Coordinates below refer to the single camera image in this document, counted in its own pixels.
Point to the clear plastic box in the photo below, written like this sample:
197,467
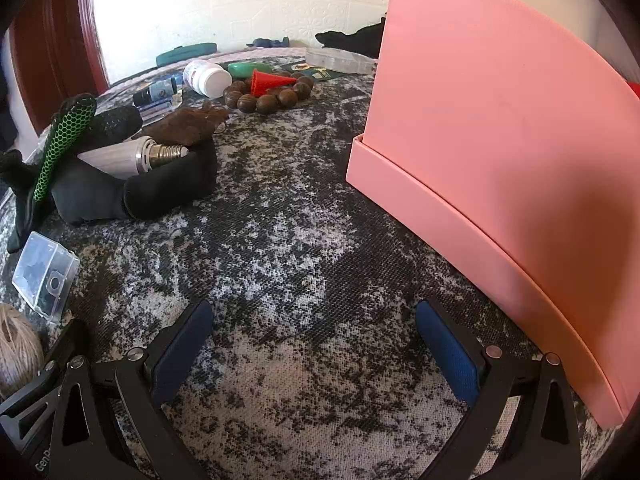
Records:
40,265

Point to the black green honeycomb glove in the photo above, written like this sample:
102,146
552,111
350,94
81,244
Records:
62,130

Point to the red cone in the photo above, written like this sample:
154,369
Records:
265,83

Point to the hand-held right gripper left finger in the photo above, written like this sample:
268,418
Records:
185,350

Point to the black textured glove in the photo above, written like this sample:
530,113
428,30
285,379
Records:
115,122

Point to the small blue object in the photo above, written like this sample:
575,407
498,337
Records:
270,42

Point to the white ribbed light bulb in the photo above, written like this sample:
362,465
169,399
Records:
120,157

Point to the black cloth glove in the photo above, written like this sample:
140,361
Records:
165,185

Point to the clear pen packet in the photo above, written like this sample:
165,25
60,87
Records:
157,107

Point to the clear plastic case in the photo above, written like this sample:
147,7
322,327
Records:
340,60

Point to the black cloth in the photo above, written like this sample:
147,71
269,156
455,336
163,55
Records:
360,40

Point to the grey mottled cloth desktop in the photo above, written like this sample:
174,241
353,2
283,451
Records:
300,210

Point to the pink box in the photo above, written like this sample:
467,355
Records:
475,160

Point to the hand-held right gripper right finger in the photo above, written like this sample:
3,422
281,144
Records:
450,355

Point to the white round lid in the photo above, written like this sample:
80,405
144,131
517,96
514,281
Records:
207,77

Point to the dark green card packet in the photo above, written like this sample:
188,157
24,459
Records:
325,74

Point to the red-brown door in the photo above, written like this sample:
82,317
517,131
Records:
55,50

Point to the pink green hand cream pouch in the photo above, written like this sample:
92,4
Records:
245,69

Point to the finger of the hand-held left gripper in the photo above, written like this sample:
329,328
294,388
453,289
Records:
35,390

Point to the beige twine ball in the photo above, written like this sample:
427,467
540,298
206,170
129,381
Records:
17,350

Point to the teal object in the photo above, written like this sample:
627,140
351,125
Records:
185,52

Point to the blue label packet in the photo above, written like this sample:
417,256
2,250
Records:
160,89

